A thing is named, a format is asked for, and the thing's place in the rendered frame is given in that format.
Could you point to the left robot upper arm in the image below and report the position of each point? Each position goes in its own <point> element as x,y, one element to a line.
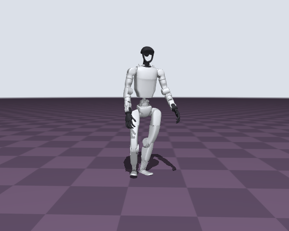
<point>162,81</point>

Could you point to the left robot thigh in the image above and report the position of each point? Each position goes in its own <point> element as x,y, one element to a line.
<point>153,127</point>

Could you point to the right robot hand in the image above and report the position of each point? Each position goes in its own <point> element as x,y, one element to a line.
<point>129,118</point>

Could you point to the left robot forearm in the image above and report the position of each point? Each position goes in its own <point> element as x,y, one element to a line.
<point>169,99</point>

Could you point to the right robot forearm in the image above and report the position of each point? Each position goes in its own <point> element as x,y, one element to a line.
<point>127,99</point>

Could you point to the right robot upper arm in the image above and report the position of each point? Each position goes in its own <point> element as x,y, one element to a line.
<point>129,79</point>

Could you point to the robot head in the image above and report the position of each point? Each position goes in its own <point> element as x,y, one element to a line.
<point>145,51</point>

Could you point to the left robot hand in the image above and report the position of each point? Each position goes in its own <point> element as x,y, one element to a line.
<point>175,109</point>

